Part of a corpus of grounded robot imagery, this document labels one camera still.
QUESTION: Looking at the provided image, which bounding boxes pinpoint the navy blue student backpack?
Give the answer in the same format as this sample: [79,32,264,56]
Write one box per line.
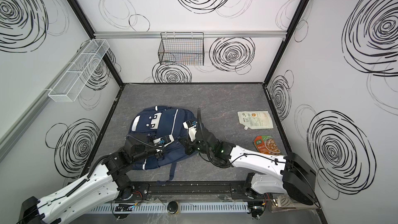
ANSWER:
[128,106,197,181]

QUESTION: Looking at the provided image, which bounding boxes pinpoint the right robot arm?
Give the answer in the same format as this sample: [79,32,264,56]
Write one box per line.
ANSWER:
[178,127,319,206]

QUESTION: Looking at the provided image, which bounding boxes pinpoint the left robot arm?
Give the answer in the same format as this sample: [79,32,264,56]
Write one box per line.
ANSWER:
[18,133,179,224]

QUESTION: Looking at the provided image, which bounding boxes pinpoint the white refill pouch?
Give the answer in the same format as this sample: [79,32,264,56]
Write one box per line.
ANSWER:
[237,111,274,130]

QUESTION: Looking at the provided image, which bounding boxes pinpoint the green snack packet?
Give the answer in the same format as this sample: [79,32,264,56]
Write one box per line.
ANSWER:
[254,135,281,156]

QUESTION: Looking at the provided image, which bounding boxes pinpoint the black round knob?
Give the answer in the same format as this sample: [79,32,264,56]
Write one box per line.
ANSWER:
[167,201,179,215]

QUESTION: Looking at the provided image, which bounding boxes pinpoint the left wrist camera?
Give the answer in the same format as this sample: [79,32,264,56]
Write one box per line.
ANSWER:
[153,135,174,146]

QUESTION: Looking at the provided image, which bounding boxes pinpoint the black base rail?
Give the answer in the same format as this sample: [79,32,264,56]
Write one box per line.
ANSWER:
[127,180,277,200]

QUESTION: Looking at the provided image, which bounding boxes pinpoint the white slotted cable duct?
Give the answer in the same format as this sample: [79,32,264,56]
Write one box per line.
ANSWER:
[88,202,249,215]

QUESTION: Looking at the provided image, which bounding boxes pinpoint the black wire basket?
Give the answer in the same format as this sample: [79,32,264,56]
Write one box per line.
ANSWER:
[158,32,205,66]

